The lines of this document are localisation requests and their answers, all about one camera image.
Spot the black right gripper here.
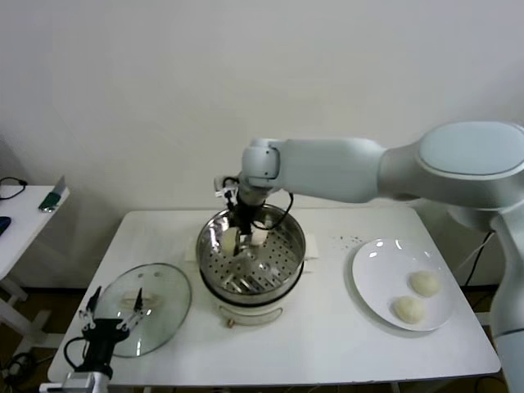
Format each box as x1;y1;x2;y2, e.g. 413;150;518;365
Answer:
231;196;264;259

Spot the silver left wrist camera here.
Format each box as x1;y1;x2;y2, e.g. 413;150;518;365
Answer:
61;369;112;393

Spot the white round plate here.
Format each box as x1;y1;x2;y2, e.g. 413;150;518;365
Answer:
351;238;456;332

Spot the thin black laptop cable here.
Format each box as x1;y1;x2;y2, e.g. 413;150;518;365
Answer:
0;177;29;201

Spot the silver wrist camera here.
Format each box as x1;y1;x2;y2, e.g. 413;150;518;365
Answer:
61;369;112;393
213;174;242;201

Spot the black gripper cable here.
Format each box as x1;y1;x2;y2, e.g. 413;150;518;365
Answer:
261;191;295;230
62;336;89;373

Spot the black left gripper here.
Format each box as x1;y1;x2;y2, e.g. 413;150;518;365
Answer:
79;285;153;372

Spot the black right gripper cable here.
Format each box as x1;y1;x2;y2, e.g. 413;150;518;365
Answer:
261;191;295;230

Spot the black power adapter cable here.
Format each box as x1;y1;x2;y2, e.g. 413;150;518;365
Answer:
465;232;499;287

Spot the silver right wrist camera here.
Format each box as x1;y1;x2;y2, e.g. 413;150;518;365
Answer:
213;174;242;201

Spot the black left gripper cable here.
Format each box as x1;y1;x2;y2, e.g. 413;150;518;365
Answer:
62;336;89;373

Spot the perforated steel steamer basket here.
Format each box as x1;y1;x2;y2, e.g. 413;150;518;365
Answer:
183;202;320;304

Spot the white side table with laptop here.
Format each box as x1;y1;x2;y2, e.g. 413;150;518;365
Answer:
0;186;71;357

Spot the round glass pot lid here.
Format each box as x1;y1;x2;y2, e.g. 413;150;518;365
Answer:
93;263;193;359

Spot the thin white cable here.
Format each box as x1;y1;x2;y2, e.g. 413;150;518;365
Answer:
456;232;497;272

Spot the black floor cable bundle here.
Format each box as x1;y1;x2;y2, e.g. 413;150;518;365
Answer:
0;350;55;386

